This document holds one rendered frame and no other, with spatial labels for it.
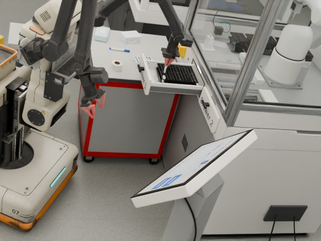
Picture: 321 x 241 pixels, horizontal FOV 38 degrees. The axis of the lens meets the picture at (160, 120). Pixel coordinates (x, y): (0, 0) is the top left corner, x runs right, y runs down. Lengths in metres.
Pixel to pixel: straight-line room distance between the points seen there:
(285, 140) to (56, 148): 1.40
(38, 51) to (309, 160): 1.64
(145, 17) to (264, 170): 1.46
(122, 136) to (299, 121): 1.23
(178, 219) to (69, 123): 1.86
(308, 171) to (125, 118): 1.20
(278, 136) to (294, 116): 0.14
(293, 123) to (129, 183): 1.28
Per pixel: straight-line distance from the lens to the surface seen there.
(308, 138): 2.74
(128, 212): 3.15
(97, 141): 3.24
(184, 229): 2.07
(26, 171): 2.91
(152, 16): 3.55
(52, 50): 2.11
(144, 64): 2.81
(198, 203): 1.94
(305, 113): 2.60
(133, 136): 3.26
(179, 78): 2.80
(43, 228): 2.99
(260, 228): 3.22
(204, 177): 1.75
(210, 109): 2.62
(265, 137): 2.61
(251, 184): 2.85
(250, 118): 2.48
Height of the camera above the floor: 2.33
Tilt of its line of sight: 36 degrees down
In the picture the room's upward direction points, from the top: 16 degrees clockwise
